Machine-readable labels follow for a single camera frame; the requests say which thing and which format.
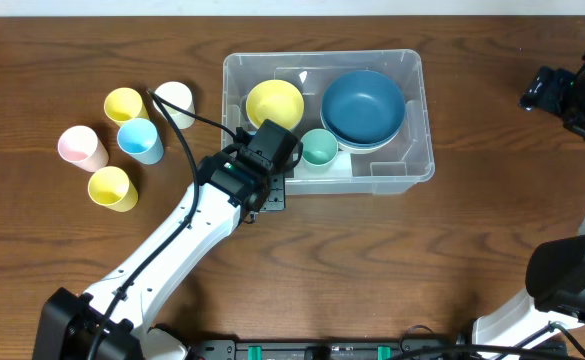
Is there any cream cup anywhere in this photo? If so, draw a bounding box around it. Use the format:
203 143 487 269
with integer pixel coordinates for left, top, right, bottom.
155 81 195 130

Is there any clear plastic storage container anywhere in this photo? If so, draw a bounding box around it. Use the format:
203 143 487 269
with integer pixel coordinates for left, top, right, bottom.
221 49 435 195

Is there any pink cup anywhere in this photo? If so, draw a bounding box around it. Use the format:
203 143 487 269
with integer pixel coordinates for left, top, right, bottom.
57 125 109 172

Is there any white small bowl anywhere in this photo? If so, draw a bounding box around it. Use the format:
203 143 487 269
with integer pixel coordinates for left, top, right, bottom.
248 113 302 131

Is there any dark blue bowl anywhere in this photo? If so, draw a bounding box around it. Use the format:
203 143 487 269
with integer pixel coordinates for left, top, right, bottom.
320 113 405 150
321 70 406 143

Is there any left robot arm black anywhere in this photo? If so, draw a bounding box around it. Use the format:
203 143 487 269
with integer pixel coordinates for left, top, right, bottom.
33 121 303 359

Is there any left black cable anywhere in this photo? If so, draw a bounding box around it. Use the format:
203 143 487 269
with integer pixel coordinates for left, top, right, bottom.
85 88 243 360

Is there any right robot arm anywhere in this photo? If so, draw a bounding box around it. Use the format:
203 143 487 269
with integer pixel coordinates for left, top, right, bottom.
466 50 585 359

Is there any blue cup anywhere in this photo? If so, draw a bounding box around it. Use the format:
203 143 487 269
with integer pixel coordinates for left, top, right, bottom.
117 118 164 165

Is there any black cable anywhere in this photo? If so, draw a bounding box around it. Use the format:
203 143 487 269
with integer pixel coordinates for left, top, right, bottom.
85 88 243 360
546 322 585 360

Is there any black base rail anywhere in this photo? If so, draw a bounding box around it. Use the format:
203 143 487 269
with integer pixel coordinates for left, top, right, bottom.
191 338 569 360

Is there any yellow cup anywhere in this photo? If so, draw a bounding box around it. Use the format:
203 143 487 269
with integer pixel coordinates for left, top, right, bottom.
88 166 138 212
103 87 150 127

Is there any green cup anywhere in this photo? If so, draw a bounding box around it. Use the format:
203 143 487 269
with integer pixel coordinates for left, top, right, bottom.
301 129 339 171

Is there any large cream bowl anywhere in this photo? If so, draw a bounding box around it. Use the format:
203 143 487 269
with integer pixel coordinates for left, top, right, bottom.
336 137 393 154

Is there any yellow small bowl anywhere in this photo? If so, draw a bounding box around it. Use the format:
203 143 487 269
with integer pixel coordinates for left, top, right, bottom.
246 79 305 117

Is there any right black cable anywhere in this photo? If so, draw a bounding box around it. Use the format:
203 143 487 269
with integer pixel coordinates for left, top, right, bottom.
546 322 585 360

